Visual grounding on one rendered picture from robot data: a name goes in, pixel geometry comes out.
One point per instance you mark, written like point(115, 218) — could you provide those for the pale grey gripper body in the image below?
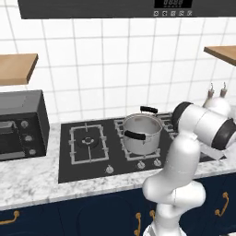
point(213, 152)

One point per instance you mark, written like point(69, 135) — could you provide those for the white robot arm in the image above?
point(181, 172)

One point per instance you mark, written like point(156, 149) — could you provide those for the grey burner grate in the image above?
point(167, 123)
point(88, 143)
point(120, 129)

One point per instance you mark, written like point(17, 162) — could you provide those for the silver stove knob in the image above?
point(157, 162)
point(109, 169)
point(141, 165)

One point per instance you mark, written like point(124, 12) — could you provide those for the black stove hob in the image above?
point(116, 172)

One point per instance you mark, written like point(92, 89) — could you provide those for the navy cupboard door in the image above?
point(147, 224)
point(101, 215)
point(219, 224)

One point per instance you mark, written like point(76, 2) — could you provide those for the silver toaster oven knob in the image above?
point(32, 151)
point(24, 124)
point(28, 138)

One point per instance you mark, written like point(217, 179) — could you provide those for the dark grey range hood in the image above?
point(92, 8)

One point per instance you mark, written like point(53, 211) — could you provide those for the black toaster oven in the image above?
point(27, 107)

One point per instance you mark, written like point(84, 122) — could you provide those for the navy drawer front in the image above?
point(30, 221)

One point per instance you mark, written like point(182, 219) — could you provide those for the wooden wall shelf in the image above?
point(222, 53)
point(15, 68)

